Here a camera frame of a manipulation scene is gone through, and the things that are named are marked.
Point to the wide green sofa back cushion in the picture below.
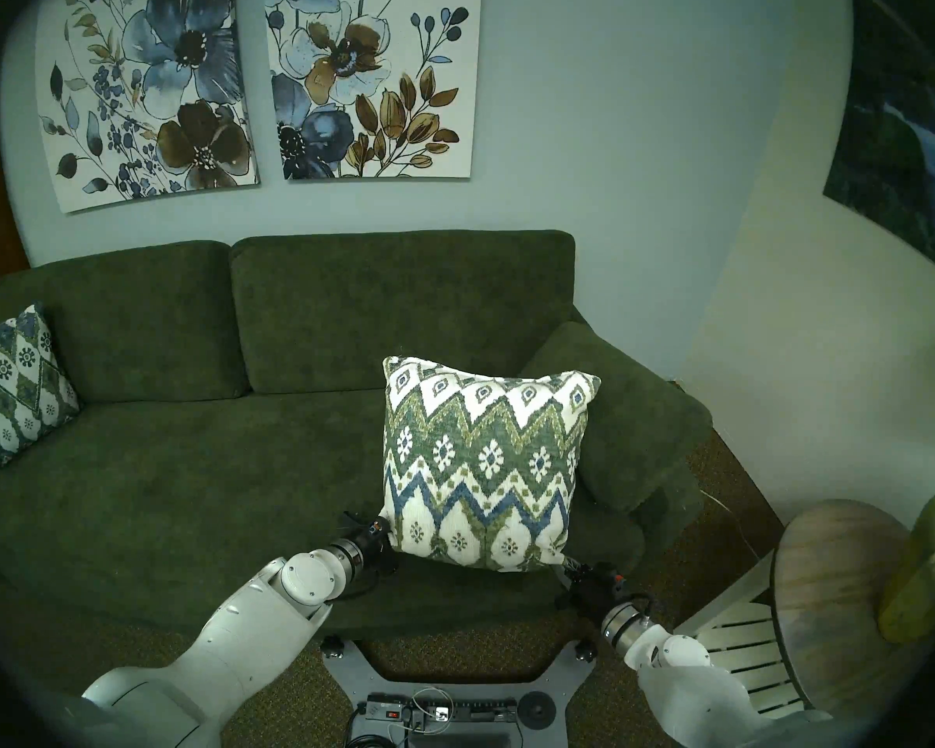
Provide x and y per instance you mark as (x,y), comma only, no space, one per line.
(397,302)

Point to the green sofa armrest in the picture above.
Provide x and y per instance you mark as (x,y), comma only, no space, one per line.
(639,435)

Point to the patterned green white cushion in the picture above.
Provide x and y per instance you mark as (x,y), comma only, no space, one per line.
(483,458)
(15,388)

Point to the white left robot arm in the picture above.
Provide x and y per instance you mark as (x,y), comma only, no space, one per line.
(234,645)

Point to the gold vase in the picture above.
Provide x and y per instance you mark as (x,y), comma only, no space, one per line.
(927,567)

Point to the black power strip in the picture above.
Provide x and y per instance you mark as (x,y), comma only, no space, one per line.
(475,710)

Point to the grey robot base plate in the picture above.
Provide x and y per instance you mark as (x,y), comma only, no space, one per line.
(382,676)

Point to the white slatted chair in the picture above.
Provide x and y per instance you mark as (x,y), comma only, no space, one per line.
(736,653)

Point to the floral painting dark brown flower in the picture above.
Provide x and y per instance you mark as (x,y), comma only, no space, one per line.
(148,92)

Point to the floral painting brown leaves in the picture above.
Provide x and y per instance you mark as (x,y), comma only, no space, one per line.
(366,76)

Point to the black round disc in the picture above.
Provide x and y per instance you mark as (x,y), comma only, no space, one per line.
(536,709)

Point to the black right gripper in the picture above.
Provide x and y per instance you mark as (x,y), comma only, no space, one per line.
(592,589)

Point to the narrow green sofa back cushion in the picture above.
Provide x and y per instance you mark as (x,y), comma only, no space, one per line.
(125,326)

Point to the round wooden side table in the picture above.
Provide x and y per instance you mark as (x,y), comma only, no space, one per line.
(826,598)

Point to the waterfall landscape picture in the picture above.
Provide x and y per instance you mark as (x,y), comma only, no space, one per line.
(896,146)

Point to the black base knob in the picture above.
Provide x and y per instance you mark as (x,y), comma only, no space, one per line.
(332,645)
(586,650)

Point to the green sofa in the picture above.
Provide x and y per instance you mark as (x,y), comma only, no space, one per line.
(202,474)

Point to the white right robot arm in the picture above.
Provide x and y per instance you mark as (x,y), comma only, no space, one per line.
(686,692)

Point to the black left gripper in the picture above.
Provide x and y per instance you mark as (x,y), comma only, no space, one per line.
(372,542)

